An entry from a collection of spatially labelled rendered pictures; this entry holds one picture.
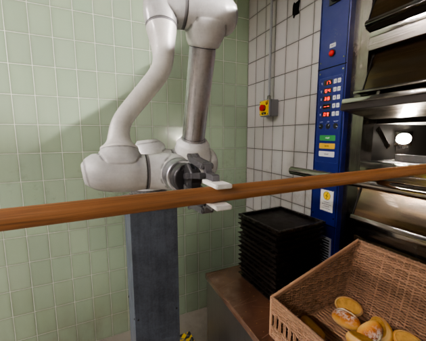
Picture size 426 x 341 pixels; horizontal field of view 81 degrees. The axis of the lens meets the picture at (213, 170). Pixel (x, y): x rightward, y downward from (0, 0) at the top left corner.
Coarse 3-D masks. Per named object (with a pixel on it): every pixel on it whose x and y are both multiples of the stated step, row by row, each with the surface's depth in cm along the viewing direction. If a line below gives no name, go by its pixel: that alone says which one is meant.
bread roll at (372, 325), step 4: (372, 320) 84; (364, 324) 84; (368, 324) 83; (372, 324) 82; (376, 324) 82; (380, 324) 82; (360, 328) 85; (364, 328) 83; (368, 328) 83; (372, 328) 82; (376, 328) 81; (380, 328) 81; (360, 332) 84; (364, 332) 83; (368, 332) 82; (372, 332) 82; (376, 332) 81; (380, 332) 81; (368, 336) 82; (372, 336) 81; (376, 336) 81; (380, 336) 81; (376, 340) 81; (380, 340) 81
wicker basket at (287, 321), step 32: (352, 256) 106; (384, 256) 97; (288, 288) 91; (320, 288) 99; (352, 288) 105; (384, 288) 95; (416, 288) 86; (288, 320) 81; (320, 320) 96; (416, 320) 85
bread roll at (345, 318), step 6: (336, 312) 94; (342, 312) 93; (348, 312) 93; (336, 318) 93; (342, 318) 92; (348, 318) 91; (354, 318) 91; (342, 324) 92; (348, 324) 90; (354, 324) 90; (360, 324) 90; (354, 330) 90
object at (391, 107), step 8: (408, 96) 77; (416, 96) 75; (424, 96) 73; (344, 104) 97; (352, 104) 94; (360, 104) 91; (368, 104) 89; (376, 104) 86; (384, 104) 84; (392, 104) 81; (400, 104) 79; (408, 104) 78; (416, 104) 77; (424, 104) 76; (352, 112) 99; (360, 112) 97; (368, 112) 96; (376, 112) 94; (384, 112) 92; (392, 112) 91; (400, 112) 89; (408, 112) 88; (416, 112) 86; (424, 112) 85
